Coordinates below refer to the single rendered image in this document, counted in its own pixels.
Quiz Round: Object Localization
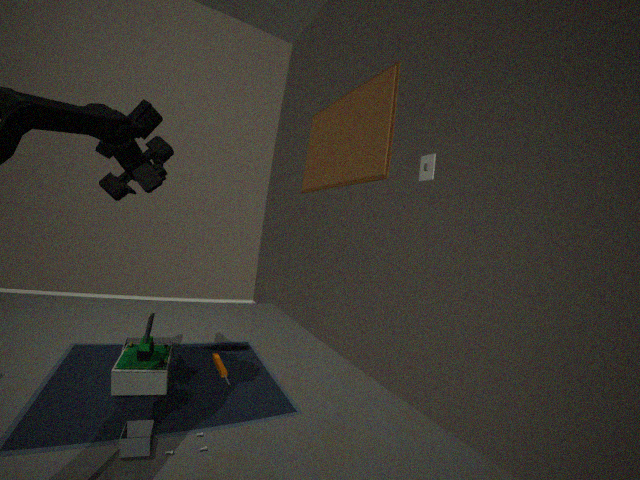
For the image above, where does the green circuit board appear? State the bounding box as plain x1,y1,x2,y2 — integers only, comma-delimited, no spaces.
114,344,171,370

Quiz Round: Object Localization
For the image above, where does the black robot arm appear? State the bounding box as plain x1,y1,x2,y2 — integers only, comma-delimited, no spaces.
0,87,168,193

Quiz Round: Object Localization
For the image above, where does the dark blue work mat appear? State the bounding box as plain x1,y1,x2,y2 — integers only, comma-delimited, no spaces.
0,340,303,457

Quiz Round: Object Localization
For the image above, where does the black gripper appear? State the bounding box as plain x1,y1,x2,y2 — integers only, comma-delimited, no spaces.
99,136,174,200

